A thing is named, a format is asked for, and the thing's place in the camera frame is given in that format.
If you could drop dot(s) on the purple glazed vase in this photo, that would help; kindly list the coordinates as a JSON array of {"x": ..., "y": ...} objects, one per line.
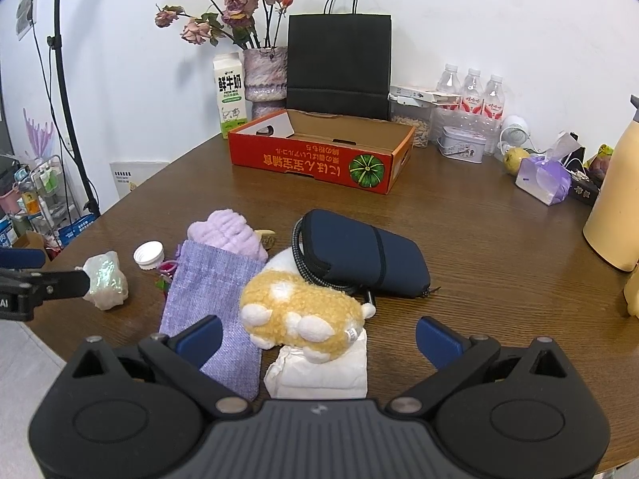
[{"x": 266, "y": 80}]

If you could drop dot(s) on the white flat paper box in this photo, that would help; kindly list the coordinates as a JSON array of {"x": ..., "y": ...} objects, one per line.
[{"x": 419, "y": 94}]

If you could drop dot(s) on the navy zipper pouch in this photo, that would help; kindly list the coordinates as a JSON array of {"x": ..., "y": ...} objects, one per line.
[{"x": 364, "y": 254}]

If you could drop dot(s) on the clear plastic wrap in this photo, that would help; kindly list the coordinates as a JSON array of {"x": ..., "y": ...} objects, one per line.
[{"x": 491, "y": 129}]

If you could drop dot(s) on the purple tissue pack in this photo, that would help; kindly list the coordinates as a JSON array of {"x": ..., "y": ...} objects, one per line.
[{"x": 544, "y": 179}]

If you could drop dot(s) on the white bottle cap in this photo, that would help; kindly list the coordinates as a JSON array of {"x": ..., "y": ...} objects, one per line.
[{"x": 148, "y": 254}]

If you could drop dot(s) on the dark star printed box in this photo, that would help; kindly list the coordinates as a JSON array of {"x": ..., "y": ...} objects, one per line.
[{"x": 584, "y": 187}]

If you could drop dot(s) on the dried pink rose bouquet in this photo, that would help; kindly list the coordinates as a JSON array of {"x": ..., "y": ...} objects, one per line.
[{"x": 229, "y": 10}]

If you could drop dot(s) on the purple flower wall decoration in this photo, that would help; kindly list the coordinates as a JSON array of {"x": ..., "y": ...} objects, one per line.
[{"x": 40, "y": 132}]

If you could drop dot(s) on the black studio light stand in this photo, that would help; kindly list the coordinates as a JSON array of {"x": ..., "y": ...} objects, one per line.
[{"x": 65, "y": 85}]

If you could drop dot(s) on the small white desk fan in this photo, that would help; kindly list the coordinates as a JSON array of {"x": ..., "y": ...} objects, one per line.
[{"x": 515, "y": 132}]

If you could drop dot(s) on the wall poster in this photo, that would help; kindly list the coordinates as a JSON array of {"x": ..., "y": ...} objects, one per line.
[{"x": 26, "y": 10}]

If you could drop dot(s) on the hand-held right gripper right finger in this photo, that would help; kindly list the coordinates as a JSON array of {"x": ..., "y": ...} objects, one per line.
[{"x": 439, "y": 342}]

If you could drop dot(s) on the yellow and white plush toy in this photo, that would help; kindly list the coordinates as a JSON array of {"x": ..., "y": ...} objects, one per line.
[{"x": 299, "y": 309}]

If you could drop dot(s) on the purple fluffy cloth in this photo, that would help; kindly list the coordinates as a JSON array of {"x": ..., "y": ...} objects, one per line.
[{"x": 227, "y": 234}]

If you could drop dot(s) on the white board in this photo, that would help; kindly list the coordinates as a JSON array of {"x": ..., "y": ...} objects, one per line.
[{"x": 137, "y": 177}]

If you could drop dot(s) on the yellow green apple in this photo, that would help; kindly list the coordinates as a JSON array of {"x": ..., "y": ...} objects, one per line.
[{"x": 515, "y": 160}]

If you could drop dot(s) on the white printed tin box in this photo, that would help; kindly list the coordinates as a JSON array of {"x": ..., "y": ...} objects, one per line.
[{"x": 462, "y": 145}]

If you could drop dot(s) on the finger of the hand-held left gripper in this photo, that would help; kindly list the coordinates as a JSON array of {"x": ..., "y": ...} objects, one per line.
[
  {"x": 22, "y": 258},
  {"x": 55, "y": 285}
]

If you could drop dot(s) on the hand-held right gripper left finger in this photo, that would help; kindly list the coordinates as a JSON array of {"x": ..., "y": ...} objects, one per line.
[{"x": 202, "y": 342}]

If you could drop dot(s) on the black paper shopping bag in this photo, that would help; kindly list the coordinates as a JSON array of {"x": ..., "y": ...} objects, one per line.
[{"x": 339, "y": 65}]

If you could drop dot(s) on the orange cardboard box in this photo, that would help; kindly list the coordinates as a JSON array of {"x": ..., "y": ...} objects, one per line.
[{"x": 319, "y": 152}]

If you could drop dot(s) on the clear container of seeds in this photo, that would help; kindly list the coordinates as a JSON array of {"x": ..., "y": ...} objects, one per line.
[{"x": 412, "y": 122}]

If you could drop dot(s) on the clear water bottle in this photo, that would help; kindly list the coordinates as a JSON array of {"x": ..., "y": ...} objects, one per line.
[
  {"x": 494, "y": 95},
  {"x": 448, "y": 82},
  {"x": 472, "y": 87}
]

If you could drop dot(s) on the cream yellow thermos jug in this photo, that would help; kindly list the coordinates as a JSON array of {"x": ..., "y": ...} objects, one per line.
[{"x": 616, "y": 194}]

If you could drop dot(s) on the iridescent white crystal stone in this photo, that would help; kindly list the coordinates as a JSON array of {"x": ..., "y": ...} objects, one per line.
[{"x": 106, "y": 279}]

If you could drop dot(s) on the small wooden comb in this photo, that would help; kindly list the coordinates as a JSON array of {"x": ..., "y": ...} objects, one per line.
[{"x": 265, "y": 238}]

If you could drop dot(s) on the white milk carton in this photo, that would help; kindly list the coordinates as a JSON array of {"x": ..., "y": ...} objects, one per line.
[{"x": 228, "y": 100}]

